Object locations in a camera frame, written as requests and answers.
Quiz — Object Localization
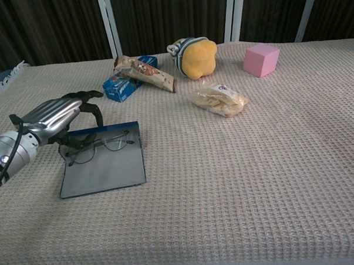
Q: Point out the dark blue rectangular box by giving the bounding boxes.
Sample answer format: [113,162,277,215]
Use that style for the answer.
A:
[56,120,148,200]

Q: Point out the beige waffle blanket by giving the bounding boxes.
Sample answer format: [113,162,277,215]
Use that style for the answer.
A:
[0,38,354,265]

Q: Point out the yellow plush toy striped hat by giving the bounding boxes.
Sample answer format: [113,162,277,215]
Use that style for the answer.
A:
[166,36,220,82]

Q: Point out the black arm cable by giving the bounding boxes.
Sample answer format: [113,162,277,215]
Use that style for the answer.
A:
[0,113,30,205]

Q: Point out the brown snack bar wrapper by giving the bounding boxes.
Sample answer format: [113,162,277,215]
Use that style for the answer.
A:
[112,53,177,97]

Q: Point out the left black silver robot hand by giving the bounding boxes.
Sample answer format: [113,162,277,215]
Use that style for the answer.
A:
[19,89,107,152]

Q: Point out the white screen frame post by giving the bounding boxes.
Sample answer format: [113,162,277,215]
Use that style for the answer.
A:
[221,0,248,44]
[293,0,322,43]
[96,0,124,59]

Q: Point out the blue cookie box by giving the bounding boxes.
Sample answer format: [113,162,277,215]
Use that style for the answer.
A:
[101,54,160,104]

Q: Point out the clear bag of bread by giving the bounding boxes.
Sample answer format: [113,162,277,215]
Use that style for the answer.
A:
[188,80,250,120]

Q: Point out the thin-framed eyeglasses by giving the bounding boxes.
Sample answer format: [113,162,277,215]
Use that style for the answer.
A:
[64,130,137,167]

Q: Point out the pink cube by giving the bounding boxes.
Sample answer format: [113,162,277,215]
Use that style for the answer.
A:
[242,43,282,79]

